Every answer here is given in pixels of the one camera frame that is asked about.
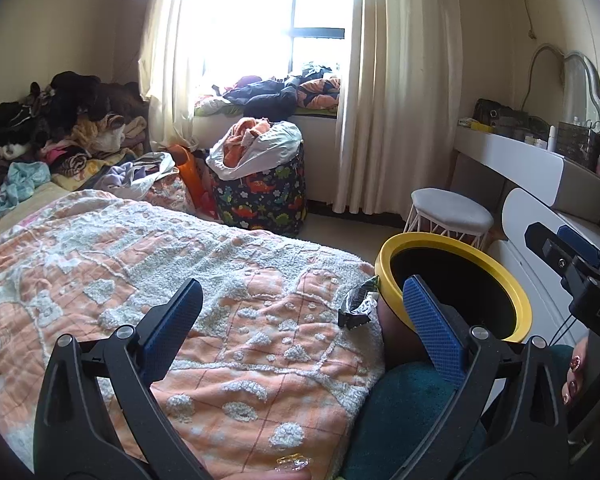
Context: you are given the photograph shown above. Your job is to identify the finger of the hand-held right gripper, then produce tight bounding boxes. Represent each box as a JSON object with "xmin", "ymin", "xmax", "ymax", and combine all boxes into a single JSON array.
[
  {"xmin": 524, "ymin": 221, "xmax": 581, "ymax": 283},
  {"xmin": 555, "ymin": 225, "xmax": 600, "ymax": 271}
]

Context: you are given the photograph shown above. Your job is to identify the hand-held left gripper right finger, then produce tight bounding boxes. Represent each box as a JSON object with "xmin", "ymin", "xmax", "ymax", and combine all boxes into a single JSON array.
[{"xmin": 402, "ymin": 274, "xmax": 571, "ymax": 480}]

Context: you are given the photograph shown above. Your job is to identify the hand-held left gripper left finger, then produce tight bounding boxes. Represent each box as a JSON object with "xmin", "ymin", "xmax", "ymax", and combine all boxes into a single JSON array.
[{"xmin": 32, "ymin": 277, "xmax": 211, "ymax": 480}]

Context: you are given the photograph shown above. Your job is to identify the black silver foil wrapper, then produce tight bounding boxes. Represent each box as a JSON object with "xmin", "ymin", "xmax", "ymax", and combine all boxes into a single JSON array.
[{"xmin": 337, "ymin": 275, "xmax": 381, "ymax": 331}]

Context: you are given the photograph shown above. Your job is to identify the yellow rimmed black bin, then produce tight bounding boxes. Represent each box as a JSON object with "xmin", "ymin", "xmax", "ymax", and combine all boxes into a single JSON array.
[{"xmin": 374, "ymin": 232, "xmax": 532, "ymax": 361}]

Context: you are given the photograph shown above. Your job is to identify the person's right hand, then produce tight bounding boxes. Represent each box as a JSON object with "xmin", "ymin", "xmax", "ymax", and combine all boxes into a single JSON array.
[{"xmin": 561, "ymin": 335, "xmax": 600, "ymax": 429}]

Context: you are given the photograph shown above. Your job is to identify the orange white tufted quilt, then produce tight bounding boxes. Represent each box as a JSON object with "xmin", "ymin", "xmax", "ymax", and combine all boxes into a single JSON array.
[{"xmin": 0, "ymin": 189, "xmax": 386, "ymax": 480}]

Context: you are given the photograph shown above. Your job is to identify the person's teal pants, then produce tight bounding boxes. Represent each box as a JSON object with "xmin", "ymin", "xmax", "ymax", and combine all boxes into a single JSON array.
[{"xmin": 340, "ymin": 345, "xmax": 586, "ymax": 480}]

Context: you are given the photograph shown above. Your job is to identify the dark organizer box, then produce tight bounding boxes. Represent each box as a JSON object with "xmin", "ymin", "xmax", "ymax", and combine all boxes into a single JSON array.
[{"xmin": 555, "ymin": 120, "xmax": 600, "ymax": 158}]

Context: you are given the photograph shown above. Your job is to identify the white vanity desk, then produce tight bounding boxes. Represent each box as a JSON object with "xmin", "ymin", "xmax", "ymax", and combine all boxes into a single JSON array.
[{"xmin": 452, "ymin": 125, "xmax": 600, "ymax": 223}]

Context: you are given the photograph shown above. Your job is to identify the pink floral bag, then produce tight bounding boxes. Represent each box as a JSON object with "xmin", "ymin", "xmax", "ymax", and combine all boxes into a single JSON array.
[{"xmin": 147, "ymin": 175, "xmax": 201, "ymax": 213}]

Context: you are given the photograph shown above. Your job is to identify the dinosaur print laundry basket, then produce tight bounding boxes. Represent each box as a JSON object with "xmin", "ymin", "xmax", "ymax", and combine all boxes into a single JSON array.
[{"xmin": 211, "ymin": 142, "xmax": 307, "ymax": 238}]

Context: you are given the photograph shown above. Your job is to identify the black handbag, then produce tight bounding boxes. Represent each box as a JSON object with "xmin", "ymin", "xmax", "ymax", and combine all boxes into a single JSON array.
[{"xmin": 472, "ymin": 99, "xmax": 518, "ymax": 128}]

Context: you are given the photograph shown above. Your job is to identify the orange bag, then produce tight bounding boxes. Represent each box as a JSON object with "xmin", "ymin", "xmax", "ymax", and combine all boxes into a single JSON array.
[{"xmin": 167, "ymin": 144, "xmax": 216, "ymax": 218}]

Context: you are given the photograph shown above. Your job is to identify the lavender white garment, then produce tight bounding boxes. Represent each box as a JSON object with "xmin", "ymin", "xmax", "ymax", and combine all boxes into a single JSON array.
[{"xmin": 100, "ymin": 151, "xmax": 176, "ymax": 198}]

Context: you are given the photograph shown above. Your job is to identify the clear yellow plastic wrapper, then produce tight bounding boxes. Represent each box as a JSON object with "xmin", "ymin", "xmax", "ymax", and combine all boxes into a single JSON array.
[{"xmin": 275, "ymin": 454, "xmax": 313, "ymax": 476}]

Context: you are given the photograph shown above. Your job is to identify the beige bed sheet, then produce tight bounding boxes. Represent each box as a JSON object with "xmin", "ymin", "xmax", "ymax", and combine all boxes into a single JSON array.
[{"xmin": 0, "ymin": 180, "xmax": 76, "ymax": 251}]

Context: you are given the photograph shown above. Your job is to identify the orange pink towel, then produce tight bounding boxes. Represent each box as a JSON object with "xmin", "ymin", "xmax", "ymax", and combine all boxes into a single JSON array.
[{"xmin": 225, "ymin": 116, "xmax": 271, "ymax": 166}]

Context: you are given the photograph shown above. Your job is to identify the light blue cloth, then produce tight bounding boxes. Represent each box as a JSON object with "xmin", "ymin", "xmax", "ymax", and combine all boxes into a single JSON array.
[{"xmin": 0, "ymin": 161, "xmax": 51, "ymax": 217}]

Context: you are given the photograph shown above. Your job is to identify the white cloth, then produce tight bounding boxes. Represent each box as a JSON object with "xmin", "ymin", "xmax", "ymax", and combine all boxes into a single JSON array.
[{"xmin": 206, "ymin": 120, "xmax": 302, "ymax": 181}]

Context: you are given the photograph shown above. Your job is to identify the white pillow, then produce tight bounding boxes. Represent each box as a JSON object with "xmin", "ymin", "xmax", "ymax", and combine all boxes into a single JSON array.
[{"xmin": 195, "ymin": 95, "xmax": 236, "ymax": 117}]

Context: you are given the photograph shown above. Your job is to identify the cream curtain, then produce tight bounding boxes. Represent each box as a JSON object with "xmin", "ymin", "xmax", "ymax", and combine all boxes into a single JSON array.
[
  {"xmin": 332, "ymin": 0, "xmax": 463, "ymax": 216},
  {"xmin": 137, "ymin": 0, "xmax": 216, "ymax": 156}
]

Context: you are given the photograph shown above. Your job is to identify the navy jacket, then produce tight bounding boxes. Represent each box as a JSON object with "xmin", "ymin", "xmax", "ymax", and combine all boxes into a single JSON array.
[{"xmin": 222, "ymin": 77, "xmax": 303, "ymax": 121}]

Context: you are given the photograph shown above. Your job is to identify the pile of dark clothes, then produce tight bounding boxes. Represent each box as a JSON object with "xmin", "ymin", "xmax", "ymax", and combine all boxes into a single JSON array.
[{"xmin": 0, "ymin": 71, "xmax": 148, "ymax": 196}]

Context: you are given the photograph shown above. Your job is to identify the orange flower dark blanket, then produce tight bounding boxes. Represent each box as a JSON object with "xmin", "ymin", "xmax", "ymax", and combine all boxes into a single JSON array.
[{"xmin": 297, "ymin": 77, "xmax": 342, "ymax": 111}]

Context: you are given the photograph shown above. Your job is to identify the dark green garment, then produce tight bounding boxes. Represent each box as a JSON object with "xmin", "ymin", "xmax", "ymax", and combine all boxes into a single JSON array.
[{"xmin": 300, "ymin": 62, "xmax": 341, "ymax": 83}]

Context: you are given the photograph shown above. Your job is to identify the window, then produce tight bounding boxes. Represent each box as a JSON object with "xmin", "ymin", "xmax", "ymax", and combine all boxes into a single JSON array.
[{"xmin": 180, "ymin": 0, "xmax": 366, "ymax": 91}]

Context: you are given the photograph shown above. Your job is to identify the white wire stool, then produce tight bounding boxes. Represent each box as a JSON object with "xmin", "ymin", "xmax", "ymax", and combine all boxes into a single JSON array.
[{"xmin": 405, "ymin": 187, "xmax": 496, "ymax": 251}]

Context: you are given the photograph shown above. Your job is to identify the wavy frame mirror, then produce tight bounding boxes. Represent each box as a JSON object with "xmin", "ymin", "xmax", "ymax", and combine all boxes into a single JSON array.
[{"xmin": 527, "ymin": 45, "xmax": 600, "ymax": 126}]

